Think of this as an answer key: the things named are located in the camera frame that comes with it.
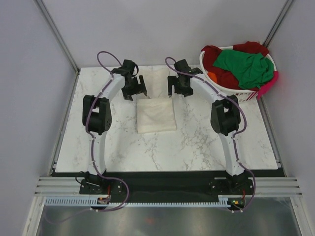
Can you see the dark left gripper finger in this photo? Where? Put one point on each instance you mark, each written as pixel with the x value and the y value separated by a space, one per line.
pixel 127 95
pixel 142 86

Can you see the pink t shirt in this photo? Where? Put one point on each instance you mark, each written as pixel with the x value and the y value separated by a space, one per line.
pixel 266 87

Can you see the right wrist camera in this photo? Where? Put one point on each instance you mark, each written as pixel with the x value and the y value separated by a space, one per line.
pixel 182 68

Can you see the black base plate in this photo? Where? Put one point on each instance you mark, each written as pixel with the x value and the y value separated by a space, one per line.
pixel 169 187

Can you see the cream white t shirt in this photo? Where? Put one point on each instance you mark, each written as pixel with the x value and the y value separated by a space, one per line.
pixel 155 111

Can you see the white laundry basket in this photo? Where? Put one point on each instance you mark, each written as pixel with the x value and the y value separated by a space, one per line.
pixel 226 82

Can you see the aluminium frame rail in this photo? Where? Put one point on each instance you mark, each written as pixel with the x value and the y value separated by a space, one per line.
pixel 57 35

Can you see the green t shirt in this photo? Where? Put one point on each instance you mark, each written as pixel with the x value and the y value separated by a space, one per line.
pixel 250 70

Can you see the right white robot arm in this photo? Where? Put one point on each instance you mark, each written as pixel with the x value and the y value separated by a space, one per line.
pixel 227 119

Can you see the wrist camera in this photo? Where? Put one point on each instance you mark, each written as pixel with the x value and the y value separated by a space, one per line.
pixel 130 66
pixel 182 68

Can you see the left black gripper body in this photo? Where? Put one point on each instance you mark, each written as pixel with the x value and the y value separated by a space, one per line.
pixel 132 83

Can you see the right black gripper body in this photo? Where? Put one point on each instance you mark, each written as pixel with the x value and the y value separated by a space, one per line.
pixel 179 89

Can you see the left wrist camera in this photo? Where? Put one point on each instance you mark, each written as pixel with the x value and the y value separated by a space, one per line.
pixel 130 66

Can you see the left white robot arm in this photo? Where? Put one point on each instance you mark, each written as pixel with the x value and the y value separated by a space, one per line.
pixel 97 116

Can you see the dark red t shirt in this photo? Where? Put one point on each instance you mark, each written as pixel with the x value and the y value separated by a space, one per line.
pixel 244 67

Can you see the orange t shirt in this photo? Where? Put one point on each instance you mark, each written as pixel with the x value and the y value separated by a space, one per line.
pixel 212 76

